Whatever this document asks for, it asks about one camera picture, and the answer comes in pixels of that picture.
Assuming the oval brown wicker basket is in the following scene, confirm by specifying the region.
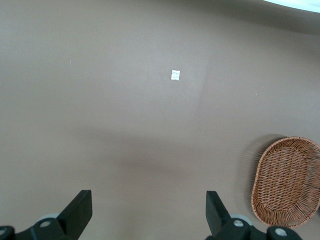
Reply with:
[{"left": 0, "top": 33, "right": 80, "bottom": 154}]
[{"left": 250, "top": 136, "right": 320, "bottom": 229}]

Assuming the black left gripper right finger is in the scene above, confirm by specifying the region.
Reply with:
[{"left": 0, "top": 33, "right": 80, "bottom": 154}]
[{"left": 205, "top": 190, "right": 302, "bottom": 240}]

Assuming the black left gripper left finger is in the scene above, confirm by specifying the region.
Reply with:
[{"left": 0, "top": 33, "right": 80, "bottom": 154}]
[{"left": 0, "top": 189, "right": 93, "bottom": 240}]

